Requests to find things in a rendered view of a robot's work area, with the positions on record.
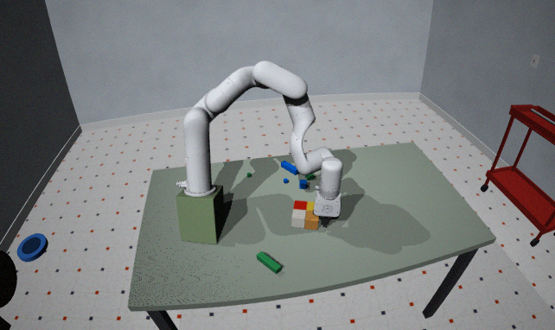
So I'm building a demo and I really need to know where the red cube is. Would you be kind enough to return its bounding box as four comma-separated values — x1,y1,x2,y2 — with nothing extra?
293,200,307,210

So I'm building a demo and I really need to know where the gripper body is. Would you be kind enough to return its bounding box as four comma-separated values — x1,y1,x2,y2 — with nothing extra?
314,190,341,217

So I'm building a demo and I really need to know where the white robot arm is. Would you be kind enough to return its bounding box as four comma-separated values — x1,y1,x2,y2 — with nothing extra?
176,60,343,198

